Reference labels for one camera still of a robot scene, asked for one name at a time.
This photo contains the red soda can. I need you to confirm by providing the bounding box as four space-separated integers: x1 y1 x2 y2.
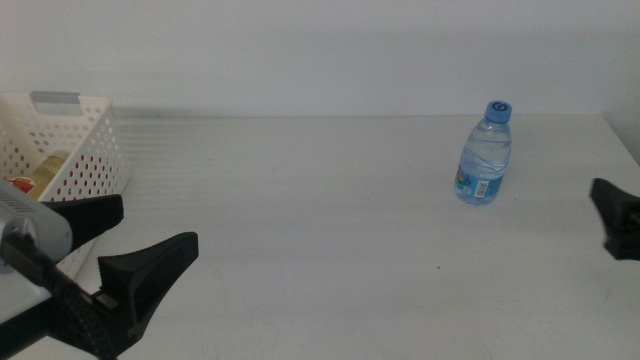
62 144 124 199

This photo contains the yellow liquid bottle white cap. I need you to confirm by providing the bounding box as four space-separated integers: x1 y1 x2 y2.
5 151 71 201

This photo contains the water bottle blue cap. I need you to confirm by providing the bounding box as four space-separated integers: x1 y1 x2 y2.
454 100 513 206

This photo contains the white perforated plastic basket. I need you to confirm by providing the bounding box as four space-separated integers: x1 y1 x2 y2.
0 90 132 281

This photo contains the braided black left camera cable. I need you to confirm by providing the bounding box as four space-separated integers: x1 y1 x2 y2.
0 232 120 360

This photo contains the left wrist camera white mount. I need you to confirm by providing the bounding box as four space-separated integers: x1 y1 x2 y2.
0 178 74 325

